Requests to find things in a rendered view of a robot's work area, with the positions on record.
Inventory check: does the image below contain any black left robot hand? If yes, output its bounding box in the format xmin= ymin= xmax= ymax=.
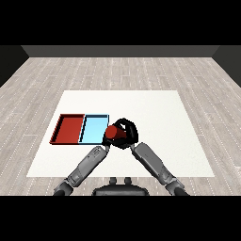
xmin=101 ymin=137 xmax=112 ymax=149

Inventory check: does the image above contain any red shallow open box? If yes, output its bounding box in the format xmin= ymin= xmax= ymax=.
xmin=49 ymin=113 xmax=87 ymax=146

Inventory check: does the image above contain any small red can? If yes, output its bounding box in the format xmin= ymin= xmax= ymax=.
xmin=104 ymin=124 xmax=128 ymax=141

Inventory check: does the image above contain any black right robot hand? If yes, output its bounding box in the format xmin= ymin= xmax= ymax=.
xmin=109 ymin=117 xmax=139 ymax=151

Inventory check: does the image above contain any dark grey robot body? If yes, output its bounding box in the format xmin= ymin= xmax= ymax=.
xmin=91 ymin=177 xmax=151 ymax=197

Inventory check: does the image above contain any light blue shallow open box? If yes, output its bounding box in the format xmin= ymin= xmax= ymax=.
xmin=78 ymin=114 xmax=110 ymax=145

